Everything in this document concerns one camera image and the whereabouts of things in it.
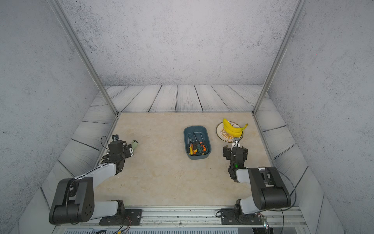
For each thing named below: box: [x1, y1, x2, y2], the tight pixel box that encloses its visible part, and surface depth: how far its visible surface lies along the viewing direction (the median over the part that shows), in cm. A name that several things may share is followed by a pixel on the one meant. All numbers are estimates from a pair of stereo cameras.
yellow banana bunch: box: [223, 118, 249, 138], surface depth 106 cm
